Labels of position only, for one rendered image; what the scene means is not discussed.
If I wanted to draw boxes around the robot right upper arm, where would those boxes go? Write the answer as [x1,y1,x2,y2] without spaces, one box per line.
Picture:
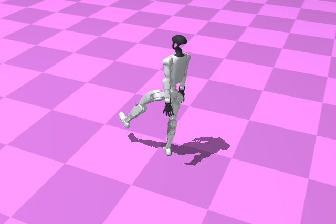
[184,52,191,75]

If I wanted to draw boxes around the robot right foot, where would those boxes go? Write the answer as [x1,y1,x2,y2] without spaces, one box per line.
[163,145,171,155]

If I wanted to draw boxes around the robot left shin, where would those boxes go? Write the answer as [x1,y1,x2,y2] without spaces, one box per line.
[125,104,143,122]

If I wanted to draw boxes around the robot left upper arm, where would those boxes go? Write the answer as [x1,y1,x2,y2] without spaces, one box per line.
[163,57,173,83]

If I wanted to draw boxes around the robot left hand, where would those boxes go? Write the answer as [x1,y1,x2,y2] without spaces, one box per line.
[163,99,174,117]

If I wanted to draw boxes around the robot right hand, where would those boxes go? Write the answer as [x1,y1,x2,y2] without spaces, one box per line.
[179,86,185,103]

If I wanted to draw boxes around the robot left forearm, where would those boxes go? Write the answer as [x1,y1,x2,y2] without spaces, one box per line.
[162,79,171,103]

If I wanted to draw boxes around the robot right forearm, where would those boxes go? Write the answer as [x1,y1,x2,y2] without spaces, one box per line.
[180,74,187,90]

